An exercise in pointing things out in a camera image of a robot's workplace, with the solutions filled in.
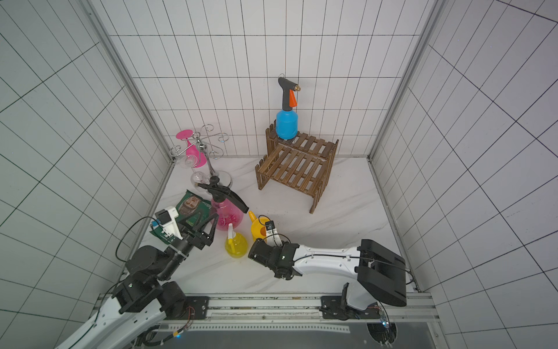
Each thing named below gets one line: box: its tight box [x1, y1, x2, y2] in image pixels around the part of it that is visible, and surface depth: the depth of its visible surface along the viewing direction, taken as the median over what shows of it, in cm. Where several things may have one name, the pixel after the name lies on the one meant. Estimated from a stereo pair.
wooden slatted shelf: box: [255, 119, 340, 214], surface depth 94 cm
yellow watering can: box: [248, 210, 272, 243], surface depth 81 cm
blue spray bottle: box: [275, 77, 302, 141], surface depth 85 cm
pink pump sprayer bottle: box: [196, 175, 250, 231], surface depth 80 cm
